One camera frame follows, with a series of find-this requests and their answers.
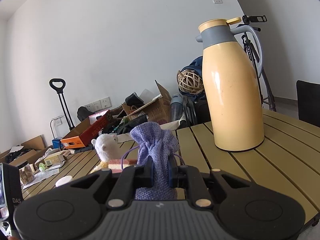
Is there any black trolley handle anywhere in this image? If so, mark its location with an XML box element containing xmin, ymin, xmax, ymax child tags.
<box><xmin>49</xmin><ymin>78</ymin><xmax>75</xmax><ymax>131</ymax></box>

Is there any pink white sponge cake toy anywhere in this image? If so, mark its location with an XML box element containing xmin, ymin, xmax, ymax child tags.
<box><xmin>108</xmin><ymin>159</ymin><xmax>137</xmax><ymax>173</ymax></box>

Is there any black camera tripod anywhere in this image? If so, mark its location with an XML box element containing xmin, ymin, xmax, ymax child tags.
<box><xmin>238</xmin><ymin>15</ymin><xmax>277</xmax><ymax>112</ymax></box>

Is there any printed paper leaflet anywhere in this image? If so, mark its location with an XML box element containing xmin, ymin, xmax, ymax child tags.
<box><xmin>22</xmin><ymin>168</ymin><xmax>60</xmax><ymax>190</ymax></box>

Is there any small yellow paper box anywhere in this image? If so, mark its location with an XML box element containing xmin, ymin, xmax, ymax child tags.
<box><xmin>44</xmin><ymin>154</ymin><xmax>65</xmax><ymax>166</ymax></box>

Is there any white wall socket strip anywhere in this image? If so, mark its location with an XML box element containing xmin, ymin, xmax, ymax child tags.
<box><xmin>85</xmin><ymin>97</ymin><xmax>112</xmax><ymax>112</ymax></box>

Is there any yellow thermos jug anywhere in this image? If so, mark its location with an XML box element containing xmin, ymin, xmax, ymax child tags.
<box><xmin>196</xmin><ymin>17</ymin><xmax>264</xmax><ymax>152</ymax></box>

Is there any white yellow alpaca plush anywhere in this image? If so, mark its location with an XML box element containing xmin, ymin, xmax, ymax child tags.
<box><xmin>90</xmin><ymin>134</ymin><xmax>120</xmax><ymax>173</ymax></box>

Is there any clear jar with snacks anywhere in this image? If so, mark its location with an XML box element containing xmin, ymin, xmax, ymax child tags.
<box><xmin>19</xmin><ymin>164</ymin><xmax>34</xmax><ymax>185</ymax></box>

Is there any large open cardboard box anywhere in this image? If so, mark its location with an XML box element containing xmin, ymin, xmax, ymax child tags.
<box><xmin>1</xmin><ymin>135</ymin><xmax>50</xmax><ymax>166</ymax></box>

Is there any purple drawstring fabric pouch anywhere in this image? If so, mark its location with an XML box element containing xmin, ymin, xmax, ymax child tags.
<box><xmin>130</xmin><ymin>122</ymin><xmax>180</xmax><ymax>201</ymax></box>

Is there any woven rattan ball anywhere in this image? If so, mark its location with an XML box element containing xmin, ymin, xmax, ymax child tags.
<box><xmin>177</xmin><ymin>69</ymin><xmax>204</xmax><ymax>94</ymax></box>

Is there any khaki folding camping table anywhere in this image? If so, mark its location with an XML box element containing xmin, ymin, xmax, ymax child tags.
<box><xmin>21</xmin><ymin>108</ymin><xmax>320</xmax><ymax>228</ymax></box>

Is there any dark blue fabric bag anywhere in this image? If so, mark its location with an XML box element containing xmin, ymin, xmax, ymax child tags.
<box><xmin>181</xmin><ymin>56</ymin><xmax>203</xmax><ymax>78</ymax></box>

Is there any brown cardboard box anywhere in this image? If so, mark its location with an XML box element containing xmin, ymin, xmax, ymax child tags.
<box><xmin>121</xmin><ymin>81</ymin><xmax>171</xmax><ymax>125</ymax></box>

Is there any grey blue water bottle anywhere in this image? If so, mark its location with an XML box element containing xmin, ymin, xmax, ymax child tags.
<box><xmin>170</xmin><ymin>94</ymin><xmax>183</xmax><ymax>122</ymax></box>

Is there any orange cardboard box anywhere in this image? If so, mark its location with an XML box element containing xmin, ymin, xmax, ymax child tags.
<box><xmin>61</xmin><ymin>109</ymin><xmax>113</xmax><ymax>149</ymax></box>

